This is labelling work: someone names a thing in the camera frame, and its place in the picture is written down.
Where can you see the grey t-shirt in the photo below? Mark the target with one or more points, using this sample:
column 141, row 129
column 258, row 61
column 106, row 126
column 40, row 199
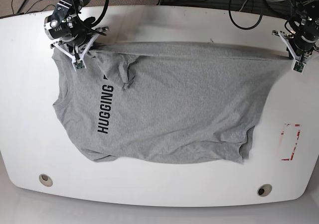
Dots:
column 175, row 103

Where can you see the table cable grommet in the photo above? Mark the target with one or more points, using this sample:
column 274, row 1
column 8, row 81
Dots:
column 264, row 190
column 45, row 180

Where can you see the left table cable grommet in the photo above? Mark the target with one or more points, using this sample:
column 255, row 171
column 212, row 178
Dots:
column 45, row 180

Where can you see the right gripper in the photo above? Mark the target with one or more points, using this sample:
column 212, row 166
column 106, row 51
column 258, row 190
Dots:
column 76, row 48

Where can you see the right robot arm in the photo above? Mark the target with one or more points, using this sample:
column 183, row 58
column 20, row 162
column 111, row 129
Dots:
column 70, row 34

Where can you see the right table cable grommet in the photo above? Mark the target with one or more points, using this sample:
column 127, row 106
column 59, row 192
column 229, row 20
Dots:
column 264, row 190

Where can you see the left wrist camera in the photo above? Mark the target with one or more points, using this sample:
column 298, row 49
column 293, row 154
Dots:
column 298, row 66

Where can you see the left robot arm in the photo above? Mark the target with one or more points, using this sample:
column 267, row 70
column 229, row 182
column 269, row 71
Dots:
column 303, row 18

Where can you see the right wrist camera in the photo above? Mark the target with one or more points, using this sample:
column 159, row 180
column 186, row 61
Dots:
column 79, row 64

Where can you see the red tape rectangle marking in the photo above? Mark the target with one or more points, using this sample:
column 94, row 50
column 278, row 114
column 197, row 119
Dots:
column 288, row 141

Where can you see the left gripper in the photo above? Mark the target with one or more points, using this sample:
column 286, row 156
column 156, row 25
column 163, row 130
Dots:
column 301, row 45

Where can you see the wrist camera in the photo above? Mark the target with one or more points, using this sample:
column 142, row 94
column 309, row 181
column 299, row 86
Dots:
column 79, row 64
column 298, row 66

